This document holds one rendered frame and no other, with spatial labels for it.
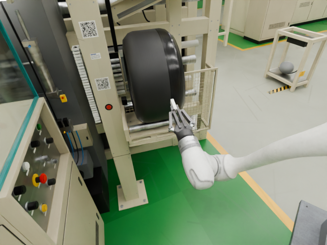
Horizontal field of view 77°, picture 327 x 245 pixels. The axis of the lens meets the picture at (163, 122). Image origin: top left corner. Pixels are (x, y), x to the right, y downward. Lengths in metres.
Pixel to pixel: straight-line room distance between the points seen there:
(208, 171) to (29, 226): 0.63
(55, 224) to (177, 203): 1.20
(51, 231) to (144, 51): 0.91
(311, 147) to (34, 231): 0.89
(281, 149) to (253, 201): 1.50
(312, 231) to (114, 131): 1.24
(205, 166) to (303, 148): 0.32
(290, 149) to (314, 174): 1.93
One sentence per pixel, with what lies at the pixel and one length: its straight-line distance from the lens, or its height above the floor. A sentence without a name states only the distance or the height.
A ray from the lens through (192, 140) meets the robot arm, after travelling 0.85.
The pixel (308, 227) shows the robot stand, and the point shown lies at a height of 0.65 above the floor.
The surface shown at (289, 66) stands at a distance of 3.97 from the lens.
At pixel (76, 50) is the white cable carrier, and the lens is 1.18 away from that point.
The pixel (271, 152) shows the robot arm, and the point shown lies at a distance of 0.72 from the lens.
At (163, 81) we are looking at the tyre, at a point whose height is 1.27.
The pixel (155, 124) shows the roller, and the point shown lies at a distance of 1.35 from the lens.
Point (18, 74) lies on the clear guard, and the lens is 1.04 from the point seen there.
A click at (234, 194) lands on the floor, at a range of 2.15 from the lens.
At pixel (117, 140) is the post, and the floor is 0.78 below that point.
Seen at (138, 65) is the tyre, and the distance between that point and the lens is 1.07.
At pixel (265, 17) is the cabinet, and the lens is 5.62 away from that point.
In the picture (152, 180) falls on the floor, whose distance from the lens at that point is 2.18.
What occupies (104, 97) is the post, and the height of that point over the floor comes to 1.13.
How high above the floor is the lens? 1.77
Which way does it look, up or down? 39 degrees down
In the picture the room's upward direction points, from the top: 3 degrees counter-clockwise
